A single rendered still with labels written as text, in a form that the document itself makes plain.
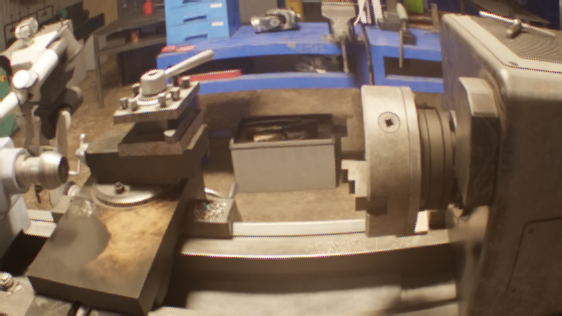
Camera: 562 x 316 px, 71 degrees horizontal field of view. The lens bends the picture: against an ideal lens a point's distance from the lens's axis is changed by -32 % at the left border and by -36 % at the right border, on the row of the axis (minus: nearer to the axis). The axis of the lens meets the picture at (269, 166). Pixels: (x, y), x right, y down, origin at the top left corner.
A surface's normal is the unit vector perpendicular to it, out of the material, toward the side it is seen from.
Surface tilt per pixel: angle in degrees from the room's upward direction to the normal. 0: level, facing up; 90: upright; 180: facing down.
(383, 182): 77
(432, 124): 22
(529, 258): 90
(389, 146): 54
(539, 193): 90
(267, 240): 0
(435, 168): 71
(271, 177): 90
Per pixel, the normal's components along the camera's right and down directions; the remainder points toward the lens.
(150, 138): -0.10, -0.89
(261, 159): -0.08, 0.46
